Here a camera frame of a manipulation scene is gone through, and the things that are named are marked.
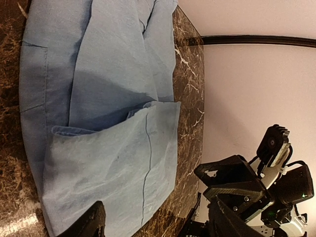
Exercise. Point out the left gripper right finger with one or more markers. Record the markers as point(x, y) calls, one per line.
point(223, 222)

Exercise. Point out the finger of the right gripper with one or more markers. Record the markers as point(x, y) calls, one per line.
point(219, 190)
point(232, 173)

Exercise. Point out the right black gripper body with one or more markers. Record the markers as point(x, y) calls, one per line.
point(247, 205)

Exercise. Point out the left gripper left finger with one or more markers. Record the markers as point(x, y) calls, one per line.
point(89, 224)

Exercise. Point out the light blue long sleeve shirt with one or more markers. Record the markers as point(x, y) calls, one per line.
point(98, 116)

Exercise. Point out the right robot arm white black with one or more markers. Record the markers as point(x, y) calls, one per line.
point(282, 217)

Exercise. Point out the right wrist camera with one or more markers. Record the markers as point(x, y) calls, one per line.
point(274, 148)

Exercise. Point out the right black frame post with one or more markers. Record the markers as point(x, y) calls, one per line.
point(258, 39)

